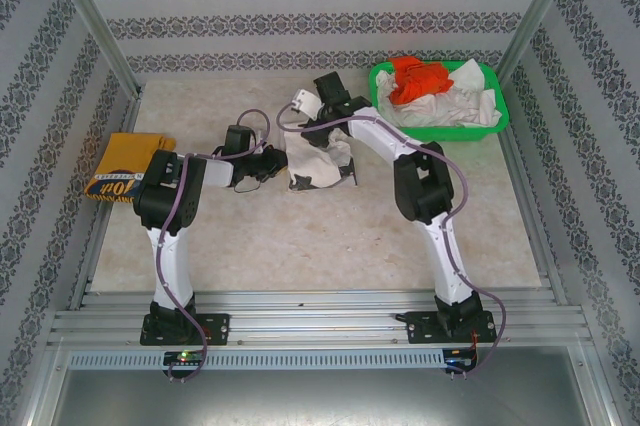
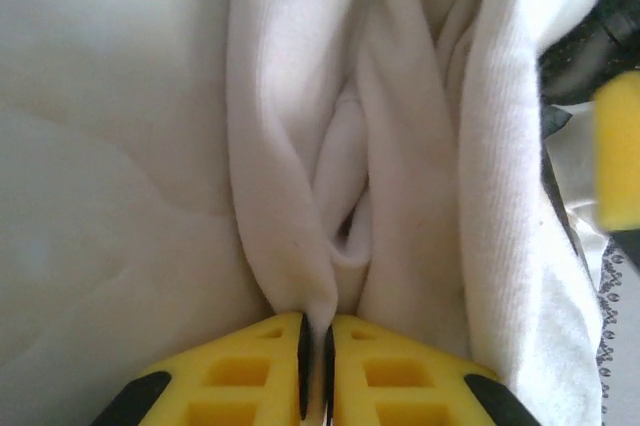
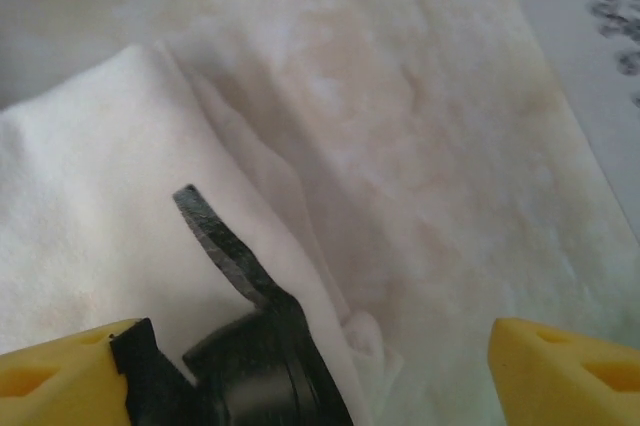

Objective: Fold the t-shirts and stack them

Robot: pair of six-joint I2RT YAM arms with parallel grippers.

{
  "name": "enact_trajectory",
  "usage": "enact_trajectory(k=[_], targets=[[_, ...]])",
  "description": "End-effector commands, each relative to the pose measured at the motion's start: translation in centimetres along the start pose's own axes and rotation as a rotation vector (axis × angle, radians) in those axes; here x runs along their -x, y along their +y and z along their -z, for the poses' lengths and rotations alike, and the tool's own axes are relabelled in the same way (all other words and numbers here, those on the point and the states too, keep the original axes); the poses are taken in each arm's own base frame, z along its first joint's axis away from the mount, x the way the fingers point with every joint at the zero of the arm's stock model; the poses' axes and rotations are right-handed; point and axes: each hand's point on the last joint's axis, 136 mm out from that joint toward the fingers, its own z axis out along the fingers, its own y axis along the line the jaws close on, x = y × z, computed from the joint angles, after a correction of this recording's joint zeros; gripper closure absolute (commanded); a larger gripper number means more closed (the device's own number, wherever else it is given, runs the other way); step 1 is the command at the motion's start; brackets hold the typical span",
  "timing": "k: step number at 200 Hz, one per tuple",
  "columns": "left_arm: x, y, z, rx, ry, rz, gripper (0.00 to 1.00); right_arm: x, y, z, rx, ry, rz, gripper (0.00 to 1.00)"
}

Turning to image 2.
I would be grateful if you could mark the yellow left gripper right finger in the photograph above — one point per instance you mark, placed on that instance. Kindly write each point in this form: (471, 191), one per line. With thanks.
(400, 386)

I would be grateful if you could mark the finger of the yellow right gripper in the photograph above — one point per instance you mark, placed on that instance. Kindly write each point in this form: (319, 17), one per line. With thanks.
(620, 156)

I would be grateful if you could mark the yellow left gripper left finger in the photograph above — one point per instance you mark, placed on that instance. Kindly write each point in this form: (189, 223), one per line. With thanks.
(240, 386)

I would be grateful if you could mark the white t-shirt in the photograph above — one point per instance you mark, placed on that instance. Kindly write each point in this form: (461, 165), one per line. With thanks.
(410, 146)

